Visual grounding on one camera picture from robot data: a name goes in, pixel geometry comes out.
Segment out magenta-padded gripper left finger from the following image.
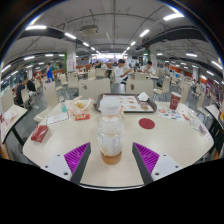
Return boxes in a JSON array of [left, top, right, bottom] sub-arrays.
[[40, 142, 92, 185]]

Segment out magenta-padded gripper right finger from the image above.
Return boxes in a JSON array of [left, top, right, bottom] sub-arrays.
[[131, 142, 183, 185]]

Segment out clear bottle with white cap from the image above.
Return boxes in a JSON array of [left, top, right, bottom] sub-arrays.
[[96, 96, 126, 166]]

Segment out red box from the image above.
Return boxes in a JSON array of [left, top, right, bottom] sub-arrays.
[[30, 124, 50, 144]]

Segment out flat round red coaster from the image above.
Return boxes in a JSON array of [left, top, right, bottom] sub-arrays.
[[138, 117, 156, 130]]

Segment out white paper leaflet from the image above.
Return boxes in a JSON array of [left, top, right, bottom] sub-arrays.
[[45, 111, 70, 126]]

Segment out colourful sticker sheet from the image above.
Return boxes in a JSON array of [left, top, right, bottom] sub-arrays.
[[156, 106, 185, 121]]

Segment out clear plastic bag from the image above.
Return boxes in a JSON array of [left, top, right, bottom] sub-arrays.
[[189, 114, 209, 136]]

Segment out red sauce packet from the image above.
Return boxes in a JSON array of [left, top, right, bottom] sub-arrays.
[[74, 113, 91, 121]]

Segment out small teal bottle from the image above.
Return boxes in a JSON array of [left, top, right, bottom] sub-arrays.
[[59, 95, 68, 113]]

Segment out crumpled food wrapper bag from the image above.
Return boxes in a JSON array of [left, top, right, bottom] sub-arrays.
[[68, 96, 95, 117]]

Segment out red paper cup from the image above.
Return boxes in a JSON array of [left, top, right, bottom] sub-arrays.
[[169, 91, 183, 111]]

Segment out neighbouring beige table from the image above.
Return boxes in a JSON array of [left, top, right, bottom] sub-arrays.
[[204, 104, 224, 134], [0, 104, 29, 144]]

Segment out dark food tray with paper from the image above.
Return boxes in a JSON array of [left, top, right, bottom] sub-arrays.
[[93, 93, 158, 114]]

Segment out crumpled white napkin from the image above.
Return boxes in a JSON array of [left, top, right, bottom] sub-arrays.
[[136, 91, 150, 102]]

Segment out beige chair with round hole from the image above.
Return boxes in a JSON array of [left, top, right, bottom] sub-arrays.
[[125, 78, 155, 100], [78, 78, 112, 100]]

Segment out person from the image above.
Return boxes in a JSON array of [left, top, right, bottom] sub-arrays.
[[15, 79, 27, 107], [141, 60, 157, 76], [26, 78, 38, 94], [46, 62, 55, 84], [113, 58, 133, 84]]

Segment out far group of beige chairs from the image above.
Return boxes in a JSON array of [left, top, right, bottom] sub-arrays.
[[56, 66, 111, 88]]

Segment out ceiling air conditioner unit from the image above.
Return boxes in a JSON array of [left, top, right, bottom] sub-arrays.
[[79, 24, 100, 36]]

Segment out ceiling lights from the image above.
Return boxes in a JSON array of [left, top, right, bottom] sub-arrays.
[[0, 12, 223, 81]]

